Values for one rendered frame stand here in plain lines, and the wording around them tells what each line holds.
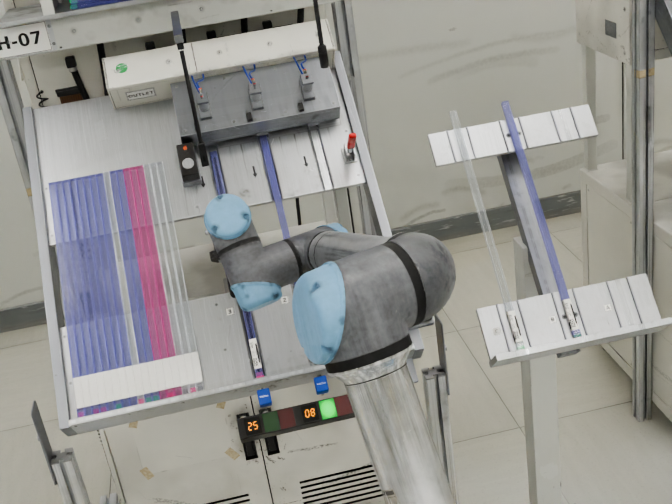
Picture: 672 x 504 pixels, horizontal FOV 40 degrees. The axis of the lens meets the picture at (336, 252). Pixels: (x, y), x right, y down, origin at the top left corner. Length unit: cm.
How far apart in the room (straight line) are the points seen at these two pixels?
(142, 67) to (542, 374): 107
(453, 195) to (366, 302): 276
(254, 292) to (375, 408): 42
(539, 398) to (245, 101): 90
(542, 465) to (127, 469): 95
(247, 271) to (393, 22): 223
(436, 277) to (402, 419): 18
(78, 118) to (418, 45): 188
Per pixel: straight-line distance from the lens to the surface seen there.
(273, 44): 201
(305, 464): 226
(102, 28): 200
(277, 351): 178
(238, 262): 150
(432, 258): 117
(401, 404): 115
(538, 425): 210
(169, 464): 222
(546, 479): 220
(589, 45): 267
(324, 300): 110
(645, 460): 265
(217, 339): 179
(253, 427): 175
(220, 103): 195
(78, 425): 178
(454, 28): 368
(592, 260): 292
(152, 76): 198
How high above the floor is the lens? 165
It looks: 25 degrees down
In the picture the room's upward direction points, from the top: 9 degrees counter-clockwise
